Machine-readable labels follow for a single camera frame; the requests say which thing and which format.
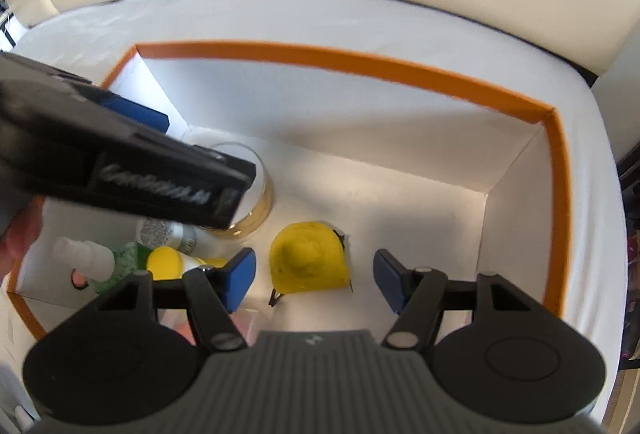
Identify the pink tube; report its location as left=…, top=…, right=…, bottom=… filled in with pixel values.
left=158, top=307, right=266, bottom=346

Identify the silver labelled bottle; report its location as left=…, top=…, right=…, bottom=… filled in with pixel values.
left=136, top=218, right=215, bottom=256

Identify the yellow cap bottle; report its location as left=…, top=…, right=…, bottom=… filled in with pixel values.
left=146, top=246, right=228, bottom=281

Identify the yellow tape measure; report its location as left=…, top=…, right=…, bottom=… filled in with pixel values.
left=269, top=221, right=352, bottom=307

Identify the round glass jar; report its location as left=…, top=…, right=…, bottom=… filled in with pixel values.
left=196, top=142, right=273, bottom=241

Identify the green spray bottle white cap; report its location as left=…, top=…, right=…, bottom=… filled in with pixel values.
left=52, top=238, right=151, bottom=294

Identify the person's left hand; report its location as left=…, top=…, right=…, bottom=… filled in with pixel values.
left=0, top=197, right=44, bottom=278

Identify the white bed sheet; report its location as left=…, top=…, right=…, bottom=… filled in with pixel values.
left=0, top=0, right=629, bottom=434

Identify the orange cardboard box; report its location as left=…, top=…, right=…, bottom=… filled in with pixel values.
left=6, top=40, right=573, bottom=341

